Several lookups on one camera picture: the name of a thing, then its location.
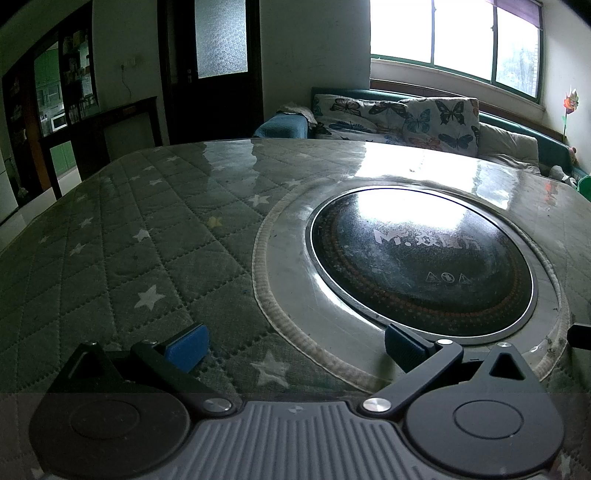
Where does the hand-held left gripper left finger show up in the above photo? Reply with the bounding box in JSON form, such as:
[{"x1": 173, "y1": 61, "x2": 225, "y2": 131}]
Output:
[{"x1": 46, "y1": 323, "x2": 242, "y2": 417}]

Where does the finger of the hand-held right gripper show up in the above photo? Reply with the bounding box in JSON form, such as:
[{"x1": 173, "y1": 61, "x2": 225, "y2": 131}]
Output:
[{"x1": 568, "y1": 323, "x2": 591, "y2": 348}]

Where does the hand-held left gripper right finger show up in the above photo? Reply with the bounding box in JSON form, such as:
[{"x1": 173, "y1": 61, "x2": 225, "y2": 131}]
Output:
[{"x1": 360, "y1": 323, "x2": 546, "y2": 420}]

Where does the round black induction cooktop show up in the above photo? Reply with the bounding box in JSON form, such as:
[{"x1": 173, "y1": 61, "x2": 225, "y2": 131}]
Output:
[{"x1": 305, "y1": 185, "x2": 541, "y2": 348}]

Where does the grey white plush toy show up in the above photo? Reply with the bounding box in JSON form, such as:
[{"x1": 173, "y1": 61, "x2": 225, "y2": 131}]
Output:
[{"x1": 549, "y1": 164, "x2": 578, "y2": 184}]

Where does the teal corner sofa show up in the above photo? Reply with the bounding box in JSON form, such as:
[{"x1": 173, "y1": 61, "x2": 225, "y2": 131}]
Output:
[{"x1": 253, "y1": 87, "x2": 591, "y2": 186}]

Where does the white pillow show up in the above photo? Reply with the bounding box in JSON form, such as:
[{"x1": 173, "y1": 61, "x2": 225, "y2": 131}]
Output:
[{"x1": 478, "y1": 122, "x2": 542, "y2": 175}]

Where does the dark wooden side counter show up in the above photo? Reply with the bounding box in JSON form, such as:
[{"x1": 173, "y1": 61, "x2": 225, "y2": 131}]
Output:
[{"x1": 39, "y1": 96, "x2": 163, "y2": 200}]

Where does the colourful pinwheel toy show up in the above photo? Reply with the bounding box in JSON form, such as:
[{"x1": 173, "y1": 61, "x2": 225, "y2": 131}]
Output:
[{"x1": 560, "y1": 88, "x2": 581, "y2": 139}]

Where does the blue towel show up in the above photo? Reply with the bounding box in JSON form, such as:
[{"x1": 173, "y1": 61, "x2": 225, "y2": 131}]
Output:
[{"x1": 252, "y1": 114, "x2": 310, "y2": 140}]

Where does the dark wooden glass door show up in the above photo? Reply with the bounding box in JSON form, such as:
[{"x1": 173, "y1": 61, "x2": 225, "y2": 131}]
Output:
[{"x1": 158, "y1": 0, "x2": 265, "y2": 145}]

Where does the white cloth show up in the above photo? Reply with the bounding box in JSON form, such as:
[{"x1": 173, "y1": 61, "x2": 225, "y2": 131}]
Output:
[{"x1": 276, "y1": 104, "x2": 318, "y2": 129}]

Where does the dark wooden display shelf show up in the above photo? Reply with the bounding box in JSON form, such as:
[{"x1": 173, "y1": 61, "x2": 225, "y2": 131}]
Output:
[{"x1": 2, "y1": 2, "x2": 99, "y2": 200}]

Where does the green framed window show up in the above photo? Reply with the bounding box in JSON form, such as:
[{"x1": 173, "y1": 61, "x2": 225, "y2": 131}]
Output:
[{"x1": 369, "y1": 0, "x2": 546, "y2": 103}]

